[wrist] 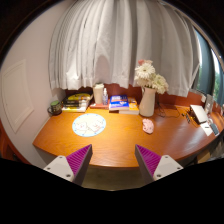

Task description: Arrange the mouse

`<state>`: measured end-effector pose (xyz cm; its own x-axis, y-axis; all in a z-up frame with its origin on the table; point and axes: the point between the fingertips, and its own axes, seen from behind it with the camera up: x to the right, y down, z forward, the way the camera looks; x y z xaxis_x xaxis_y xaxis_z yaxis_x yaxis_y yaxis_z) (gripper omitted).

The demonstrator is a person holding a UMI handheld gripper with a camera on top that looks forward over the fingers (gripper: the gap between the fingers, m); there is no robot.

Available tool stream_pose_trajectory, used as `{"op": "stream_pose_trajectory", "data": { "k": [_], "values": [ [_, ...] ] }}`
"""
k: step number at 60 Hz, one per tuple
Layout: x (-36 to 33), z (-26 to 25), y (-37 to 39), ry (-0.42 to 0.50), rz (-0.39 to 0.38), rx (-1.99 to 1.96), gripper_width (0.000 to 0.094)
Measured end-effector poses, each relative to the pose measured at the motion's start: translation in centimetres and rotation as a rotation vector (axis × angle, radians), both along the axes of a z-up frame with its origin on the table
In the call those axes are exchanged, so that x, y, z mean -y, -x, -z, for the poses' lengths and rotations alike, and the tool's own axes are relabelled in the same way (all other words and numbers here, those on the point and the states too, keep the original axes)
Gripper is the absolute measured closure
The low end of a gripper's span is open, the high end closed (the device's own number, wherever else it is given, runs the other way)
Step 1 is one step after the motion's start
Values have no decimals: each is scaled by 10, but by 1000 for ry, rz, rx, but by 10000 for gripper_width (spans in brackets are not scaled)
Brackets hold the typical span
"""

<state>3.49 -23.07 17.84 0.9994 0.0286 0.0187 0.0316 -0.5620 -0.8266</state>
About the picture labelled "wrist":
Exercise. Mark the black yellow cover book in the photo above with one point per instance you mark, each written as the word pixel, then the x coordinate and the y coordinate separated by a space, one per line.
pixel 80 97

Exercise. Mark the orange yellow book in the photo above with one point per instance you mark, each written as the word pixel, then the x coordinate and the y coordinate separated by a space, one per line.
pixel 133 107

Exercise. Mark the white paper sheet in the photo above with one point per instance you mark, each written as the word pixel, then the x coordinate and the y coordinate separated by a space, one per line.
pixel 206 128

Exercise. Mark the green mug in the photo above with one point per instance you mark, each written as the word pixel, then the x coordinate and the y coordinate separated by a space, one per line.
pixel 55 107

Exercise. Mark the window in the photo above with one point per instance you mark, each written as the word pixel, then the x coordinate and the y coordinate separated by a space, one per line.
pixel 206 70

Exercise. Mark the white ceramic vase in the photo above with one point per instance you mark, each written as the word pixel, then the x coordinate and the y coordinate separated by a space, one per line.
pixel 147 103

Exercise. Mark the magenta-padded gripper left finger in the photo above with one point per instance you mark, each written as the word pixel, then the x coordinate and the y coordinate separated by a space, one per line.
pixel 77 161

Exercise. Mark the white flower bouquet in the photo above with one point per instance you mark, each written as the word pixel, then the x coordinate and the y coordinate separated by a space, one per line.
pixel 146 71

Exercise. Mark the red brown book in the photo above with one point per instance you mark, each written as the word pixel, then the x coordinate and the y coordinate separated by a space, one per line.
pixel 98 106

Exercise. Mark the clear spray bottle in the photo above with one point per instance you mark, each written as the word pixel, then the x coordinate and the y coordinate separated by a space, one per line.
pixel 105 98

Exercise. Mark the yellow white thick book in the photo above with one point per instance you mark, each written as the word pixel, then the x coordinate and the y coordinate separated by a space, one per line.
pixel 74 109

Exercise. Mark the white laptop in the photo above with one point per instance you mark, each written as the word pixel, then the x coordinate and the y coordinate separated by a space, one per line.
pixel 199 113

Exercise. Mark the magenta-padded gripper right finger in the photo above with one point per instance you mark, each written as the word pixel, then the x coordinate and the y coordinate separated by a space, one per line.
pixel 150 161

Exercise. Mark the white wall panel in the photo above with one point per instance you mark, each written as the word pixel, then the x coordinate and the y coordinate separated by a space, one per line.
pixel 16 95

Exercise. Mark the white lidded tumbler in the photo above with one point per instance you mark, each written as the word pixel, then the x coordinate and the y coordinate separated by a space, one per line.
pixel 98 94

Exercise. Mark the pink computer mouse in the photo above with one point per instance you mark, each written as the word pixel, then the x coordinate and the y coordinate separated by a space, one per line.
pixel 148 126

